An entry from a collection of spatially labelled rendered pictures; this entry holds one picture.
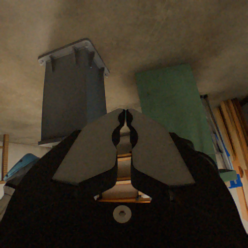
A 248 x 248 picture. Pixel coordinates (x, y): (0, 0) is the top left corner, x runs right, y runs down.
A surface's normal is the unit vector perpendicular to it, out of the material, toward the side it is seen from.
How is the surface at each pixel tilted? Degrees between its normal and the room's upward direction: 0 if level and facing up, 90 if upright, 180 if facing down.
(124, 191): 90
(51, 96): 90
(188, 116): 90
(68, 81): 90
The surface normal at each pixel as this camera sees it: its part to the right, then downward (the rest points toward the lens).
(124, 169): -0.24, -0.22
